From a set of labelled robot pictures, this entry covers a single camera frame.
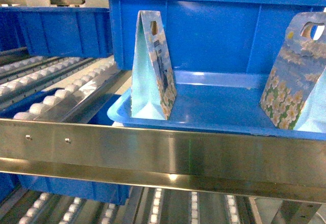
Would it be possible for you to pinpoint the flower gift bag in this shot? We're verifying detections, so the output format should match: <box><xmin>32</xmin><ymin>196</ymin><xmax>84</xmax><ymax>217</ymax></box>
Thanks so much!
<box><xmin>260</xmin><ymin>12</ymin><xmax>325</xmax><ymax>133</ymax></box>
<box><xmin>131</xmin><ymin>10</ymin><xmax>177</xmax><ymax>120</ymax></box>

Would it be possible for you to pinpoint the white roller conveyor track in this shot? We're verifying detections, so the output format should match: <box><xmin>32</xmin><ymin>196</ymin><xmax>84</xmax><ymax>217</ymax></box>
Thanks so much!
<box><xmin>1</xmin><ymin>58</ymin><xmax>120</xmax><ymax>122</ymax></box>

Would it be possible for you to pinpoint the large blue plastic bin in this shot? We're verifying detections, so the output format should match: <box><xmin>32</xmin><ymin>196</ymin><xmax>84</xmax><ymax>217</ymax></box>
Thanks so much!
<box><xmin>107</xmin><ymin>0</ymin><xmax>325</xmax><ymax>140</ymax></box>

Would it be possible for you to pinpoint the blue bin lower shelf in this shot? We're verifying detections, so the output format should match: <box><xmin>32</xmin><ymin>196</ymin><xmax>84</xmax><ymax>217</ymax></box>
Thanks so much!
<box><xmin>17</xmin><ymin>174</ymin><xmax>132</xmax><ymax>206</ymax></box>

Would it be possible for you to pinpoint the blue bin behind left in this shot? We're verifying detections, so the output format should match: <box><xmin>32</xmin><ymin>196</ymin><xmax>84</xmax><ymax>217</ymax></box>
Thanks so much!
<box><xmin>1</xmin><ymin>7</ymin><xmax>113</xmax><ymax>58</ymax></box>

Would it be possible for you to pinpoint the steel rack front rail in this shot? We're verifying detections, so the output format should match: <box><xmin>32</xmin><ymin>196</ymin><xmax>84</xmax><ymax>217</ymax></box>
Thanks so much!
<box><xmin>1</xmin><ymin>119</ymin><xmax>325</xmax><ymax>203</ymax></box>

